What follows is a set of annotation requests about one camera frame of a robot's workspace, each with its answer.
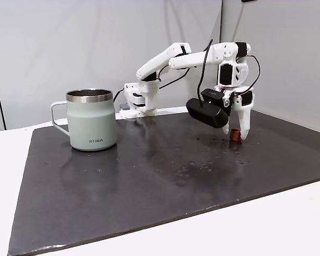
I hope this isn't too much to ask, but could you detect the black base cable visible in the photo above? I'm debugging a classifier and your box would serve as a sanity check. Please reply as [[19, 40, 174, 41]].
[[113, 90, 126, 103]]

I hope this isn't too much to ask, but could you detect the black camera cable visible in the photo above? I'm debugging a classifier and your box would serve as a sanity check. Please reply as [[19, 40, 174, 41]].
[[196, 39, 214, 109]]

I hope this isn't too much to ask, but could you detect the black oval camera box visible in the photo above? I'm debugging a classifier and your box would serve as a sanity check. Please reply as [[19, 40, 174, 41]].
[[186, 89, 234, 130]]

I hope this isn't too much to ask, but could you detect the black motor cable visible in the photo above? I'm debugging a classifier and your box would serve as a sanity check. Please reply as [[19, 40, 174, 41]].
[[238, 54, 261, 94]]

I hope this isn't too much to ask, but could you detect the pale green metal mug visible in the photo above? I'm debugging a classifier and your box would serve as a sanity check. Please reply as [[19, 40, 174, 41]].
[[50, 89, 117, 152]]

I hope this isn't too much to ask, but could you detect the dark grey table mat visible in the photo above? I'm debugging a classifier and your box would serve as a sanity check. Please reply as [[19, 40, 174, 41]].
[[7, 106, 320, 256]]

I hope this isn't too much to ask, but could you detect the red cube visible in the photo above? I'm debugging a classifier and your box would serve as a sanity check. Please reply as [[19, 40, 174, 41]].
[[229, 127, 242, 142]]

